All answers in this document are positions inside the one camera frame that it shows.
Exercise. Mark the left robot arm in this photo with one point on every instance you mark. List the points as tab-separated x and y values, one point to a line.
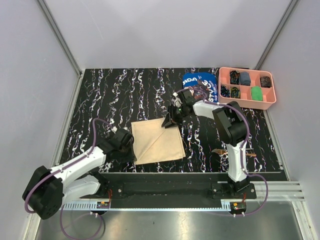
51	188

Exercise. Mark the green rolled cloth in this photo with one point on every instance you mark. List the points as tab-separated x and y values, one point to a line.
256	93

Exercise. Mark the blue-grey rolled cloth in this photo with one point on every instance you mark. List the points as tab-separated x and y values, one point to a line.
244	78

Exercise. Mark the beige cloth napkin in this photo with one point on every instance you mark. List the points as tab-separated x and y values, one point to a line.
154	143

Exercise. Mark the dark brown rolled cloth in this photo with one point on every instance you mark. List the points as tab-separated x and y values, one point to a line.
265	82

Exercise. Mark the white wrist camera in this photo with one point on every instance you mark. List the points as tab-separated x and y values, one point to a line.
175	100
114	129

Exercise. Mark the black patterned roll top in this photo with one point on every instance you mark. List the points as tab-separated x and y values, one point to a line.
234	77

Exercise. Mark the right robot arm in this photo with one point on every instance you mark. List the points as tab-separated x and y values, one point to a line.
232	126

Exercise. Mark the blue printed folded cloth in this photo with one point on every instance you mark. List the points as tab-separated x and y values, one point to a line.
205	81

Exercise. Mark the black patterned roll left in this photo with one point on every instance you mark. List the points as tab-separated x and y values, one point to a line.
224	91

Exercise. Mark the copper fork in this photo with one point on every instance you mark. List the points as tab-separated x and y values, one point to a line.
225	152

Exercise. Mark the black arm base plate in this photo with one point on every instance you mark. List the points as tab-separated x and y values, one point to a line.
170	191

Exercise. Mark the pink divided organizer tray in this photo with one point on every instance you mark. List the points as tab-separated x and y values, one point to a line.
245	99

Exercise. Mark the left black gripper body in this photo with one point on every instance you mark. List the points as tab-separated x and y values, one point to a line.
126	154

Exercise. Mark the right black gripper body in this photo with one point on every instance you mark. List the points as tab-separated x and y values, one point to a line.
178	113

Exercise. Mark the black marble table mat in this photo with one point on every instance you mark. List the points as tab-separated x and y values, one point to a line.
120	96

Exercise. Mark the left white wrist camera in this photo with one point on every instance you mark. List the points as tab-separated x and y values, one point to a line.
114	129

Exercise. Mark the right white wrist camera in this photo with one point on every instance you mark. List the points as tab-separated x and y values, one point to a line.
175	100

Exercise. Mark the black yellow patterned roll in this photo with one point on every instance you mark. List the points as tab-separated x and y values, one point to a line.
235	93

